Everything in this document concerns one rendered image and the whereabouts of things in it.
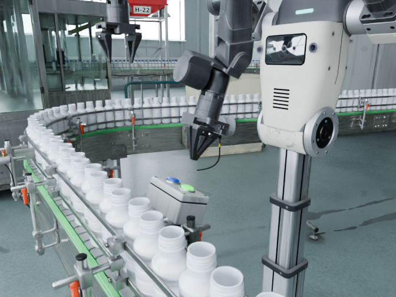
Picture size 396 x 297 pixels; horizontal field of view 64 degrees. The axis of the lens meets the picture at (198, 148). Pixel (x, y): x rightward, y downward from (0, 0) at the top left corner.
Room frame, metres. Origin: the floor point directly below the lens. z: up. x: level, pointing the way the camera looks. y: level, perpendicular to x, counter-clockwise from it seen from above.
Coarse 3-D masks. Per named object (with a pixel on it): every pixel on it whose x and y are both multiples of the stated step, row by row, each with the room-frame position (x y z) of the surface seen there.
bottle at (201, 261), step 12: (192, 252) 0.36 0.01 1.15; (204, 252) 0.37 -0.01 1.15; (192, 264) 0.34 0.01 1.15; (204, 264) 0.33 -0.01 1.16; (216, 264) 0.35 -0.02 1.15; (180, 276) 0.35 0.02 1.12; (192, 276) 0.34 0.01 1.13; (204, 276) 0.33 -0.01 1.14; (180, 288) 0.34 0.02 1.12; (192, 288) 0.33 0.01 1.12; (204, 288) 0.33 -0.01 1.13
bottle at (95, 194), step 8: (96, 176) 0.64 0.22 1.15; (104, 176) 0.62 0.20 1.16; (96, 184) 0.61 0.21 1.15; (88, 192) 0.62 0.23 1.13; (96, 192) 0.61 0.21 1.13; (88, 200) 0.60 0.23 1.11; (96, 200) 0.60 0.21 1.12; (96, 208) 0.60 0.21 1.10; (88, 216) 0.61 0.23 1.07; (88, 224) 0.61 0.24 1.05; (96, 224) 0.60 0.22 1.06; (96, 232) 0.60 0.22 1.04
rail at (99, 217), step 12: (60, 192) 0.80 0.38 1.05; (96, 216) 0.55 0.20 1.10; (84, 228) 0.63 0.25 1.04; (108, 228) 0.50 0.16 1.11; (96, 240) 0.57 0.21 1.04; (108, 252) 0.52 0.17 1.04; (132, 252) 0.42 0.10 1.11; (144, 264) 0.39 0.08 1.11; (156, 276) 0.36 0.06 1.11; (132, 288) 0.43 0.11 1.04; (168, 288) 0.34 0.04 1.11
